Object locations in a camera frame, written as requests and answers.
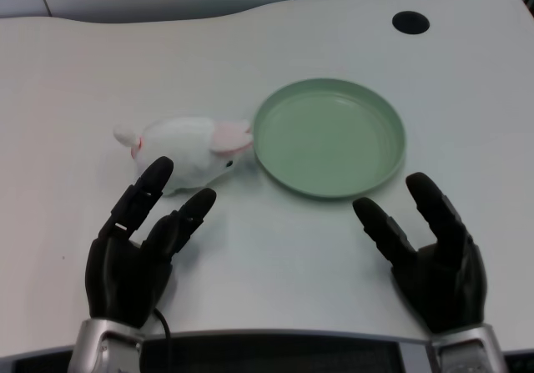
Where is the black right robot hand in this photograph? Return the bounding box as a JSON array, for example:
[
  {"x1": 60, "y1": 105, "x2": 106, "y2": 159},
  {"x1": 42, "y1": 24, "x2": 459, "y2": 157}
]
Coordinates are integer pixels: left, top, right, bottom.
[{"x1": 352, "y1": 172, "x2": 488, "y2": 335}]

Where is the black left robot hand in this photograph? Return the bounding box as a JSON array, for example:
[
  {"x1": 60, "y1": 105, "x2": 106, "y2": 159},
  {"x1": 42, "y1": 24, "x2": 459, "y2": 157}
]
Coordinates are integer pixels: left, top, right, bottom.
[{"x1": 84, "y1": 156, "x2": 218, "y2": 330}]

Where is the white rabbit plush doll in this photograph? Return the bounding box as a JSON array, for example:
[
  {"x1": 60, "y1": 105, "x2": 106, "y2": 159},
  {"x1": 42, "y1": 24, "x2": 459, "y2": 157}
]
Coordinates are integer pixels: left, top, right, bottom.
[{"x1": 113, "y1": 116, "x2": 254, "y2": 198}]

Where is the green round plate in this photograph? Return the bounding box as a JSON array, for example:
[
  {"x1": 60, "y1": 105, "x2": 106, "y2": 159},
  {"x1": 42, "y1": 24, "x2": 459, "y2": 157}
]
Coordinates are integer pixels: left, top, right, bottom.
[{"x1": 251, "y1": 78, "x2": 407, "y2": 201}]

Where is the black robot torso panel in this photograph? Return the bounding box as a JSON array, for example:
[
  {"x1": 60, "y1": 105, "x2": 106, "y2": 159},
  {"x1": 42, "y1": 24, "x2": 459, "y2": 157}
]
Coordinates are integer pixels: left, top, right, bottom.
[{"x1": 11, "y1": 329, "x2": 534, "y2": 373}]

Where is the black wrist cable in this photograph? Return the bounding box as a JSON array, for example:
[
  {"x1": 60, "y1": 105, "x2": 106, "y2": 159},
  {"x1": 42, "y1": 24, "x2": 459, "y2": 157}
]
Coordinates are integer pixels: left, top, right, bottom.
[{"x1": 153, "y1": 307, "x2": 173, "y2": 340}]

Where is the black table cable grommet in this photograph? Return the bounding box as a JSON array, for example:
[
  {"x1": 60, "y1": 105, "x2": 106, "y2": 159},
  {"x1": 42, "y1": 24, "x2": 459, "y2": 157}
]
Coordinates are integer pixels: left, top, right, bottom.
[{"x1": 391, "y1": 11, "x2": 431, "y2": 36}]

